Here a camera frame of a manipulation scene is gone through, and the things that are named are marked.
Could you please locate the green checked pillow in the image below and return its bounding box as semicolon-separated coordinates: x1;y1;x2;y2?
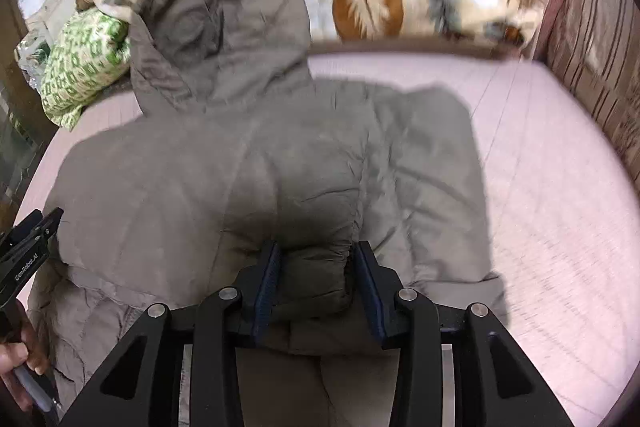
40;9;133;130

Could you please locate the pink quilted bed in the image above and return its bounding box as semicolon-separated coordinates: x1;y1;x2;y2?
15;52;640;427

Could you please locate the person's left hand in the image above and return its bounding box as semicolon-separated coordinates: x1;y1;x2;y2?
0;299;51;413

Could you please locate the grey quilted blanket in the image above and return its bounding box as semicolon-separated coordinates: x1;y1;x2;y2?
25;0;508;427

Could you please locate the brown striped cushion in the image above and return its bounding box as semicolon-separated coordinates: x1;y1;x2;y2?
545;0;640;178

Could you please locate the wooden cabinet with glass door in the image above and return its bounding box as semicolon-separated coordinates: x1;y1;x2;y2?
0;0;43;218

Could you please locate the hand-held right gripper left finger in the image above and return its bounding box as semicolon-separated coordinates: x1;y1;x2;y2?
60;241;283;427

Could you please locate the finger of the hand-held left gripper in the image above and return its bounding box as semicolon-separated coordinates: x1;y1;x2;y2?
12;207;65;245

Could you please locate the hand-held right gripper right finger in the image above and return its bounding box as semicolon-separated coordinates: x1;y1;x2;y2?
350;239;576;427

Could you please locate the floral printed plastic bag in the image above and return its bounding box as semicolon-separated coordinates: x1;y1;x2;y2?
15;29;53;85

